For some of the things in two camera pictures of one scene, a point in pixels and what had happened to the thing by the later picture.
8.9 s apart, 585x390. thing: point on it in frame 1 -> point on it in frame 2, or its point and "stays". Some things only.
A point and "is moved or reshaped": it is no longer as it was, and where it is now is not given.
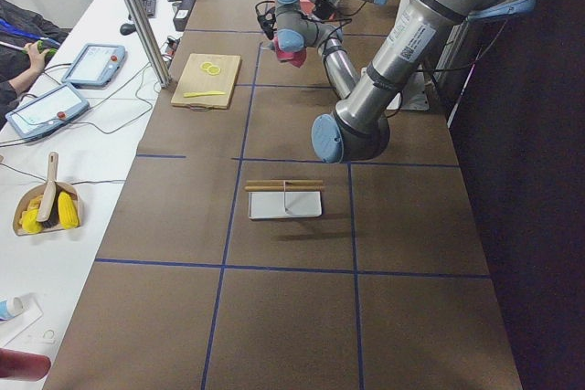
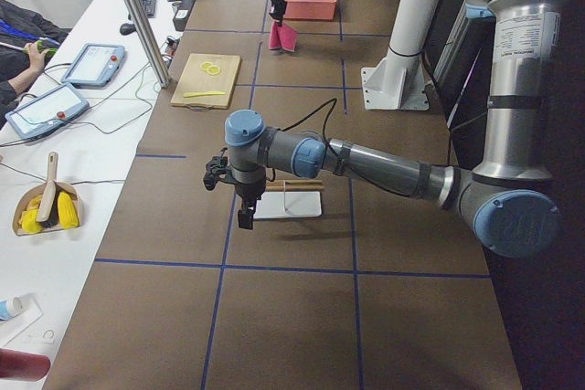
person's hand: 37,57 stays
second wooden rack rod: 285,188 stays
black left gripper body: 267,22 -> 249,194
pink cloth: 297,58 is moved or reshaped
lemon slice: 214,70 stays
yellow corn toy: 67,210 stays
